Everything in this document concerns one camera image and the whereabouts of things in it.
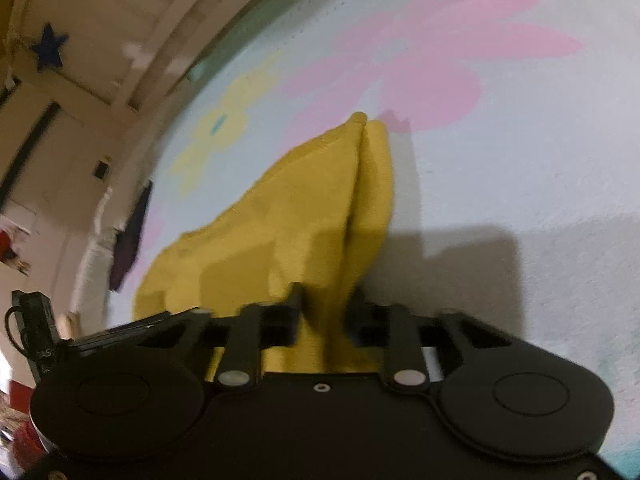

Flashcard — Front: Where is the yellow knit sweater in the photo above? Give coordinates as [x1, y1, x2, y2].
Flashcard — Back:
[132, 113, 394, 373]

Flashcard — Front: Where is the wall power socket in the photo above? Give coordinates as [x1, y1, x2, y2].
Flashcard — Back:
[92, 157, 112, 181]

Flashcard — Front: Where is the red object on shelf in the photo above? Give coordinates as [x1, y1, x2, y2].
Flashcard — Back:
[0, 230, 16, 262]

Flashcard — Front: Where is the wooden headboard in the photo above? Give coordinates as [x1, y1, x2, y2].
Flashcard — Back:
[8, 0, 362, 126]

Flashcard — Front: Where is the blue star decoration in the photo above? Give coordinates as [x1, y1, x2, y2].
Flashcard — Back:
[32, 23, 70, 73]

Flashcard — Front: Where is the black cable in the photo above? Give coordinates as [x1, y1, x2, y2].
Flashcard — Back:
[3, 305, 33, 359]

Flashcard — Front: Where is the dark maroon folded garment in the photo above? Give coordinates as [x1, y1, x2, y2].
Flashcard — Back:
[108, 181, 153, 292]

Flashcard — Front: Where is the floral bed sheet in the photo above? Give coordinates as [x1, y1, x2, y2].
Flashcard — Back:
[106, 0, 639, 478]

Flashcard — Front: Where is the white pillow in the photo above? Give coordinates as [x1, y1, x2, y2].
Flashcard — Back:
[70, 186, 116, 336]

